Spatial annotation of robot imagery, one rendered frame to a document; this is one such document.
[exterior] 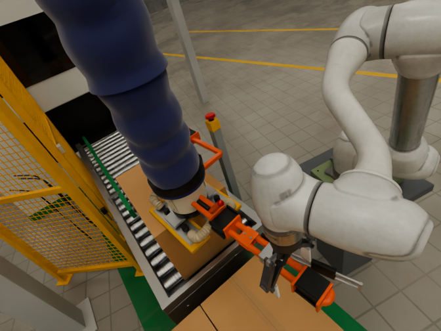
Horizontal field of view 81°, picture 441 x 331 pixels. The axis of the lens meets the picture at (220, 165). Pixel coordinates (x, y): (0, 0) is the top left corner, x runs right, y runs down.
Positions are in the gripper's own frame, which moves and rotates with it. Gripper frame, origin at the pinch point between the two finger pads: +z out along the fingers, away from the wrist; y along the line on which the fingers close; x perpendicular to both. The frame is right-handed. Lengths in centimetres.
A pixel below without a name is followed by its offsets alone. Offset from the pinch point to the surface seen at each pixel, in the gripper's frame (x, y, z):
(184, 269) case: -57, 19, 45
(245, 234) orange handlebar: -19.6, -1.1, 0.5
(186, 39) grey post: -320, -175, 7
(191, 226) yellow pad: -46.6, 7.3, 11.1
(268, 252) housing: -9.5, -1.2, 0.9
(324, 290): 8.7, -2.6, 1.1
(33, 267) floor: -221, 120, 108
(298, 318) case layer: -5, -5, 54
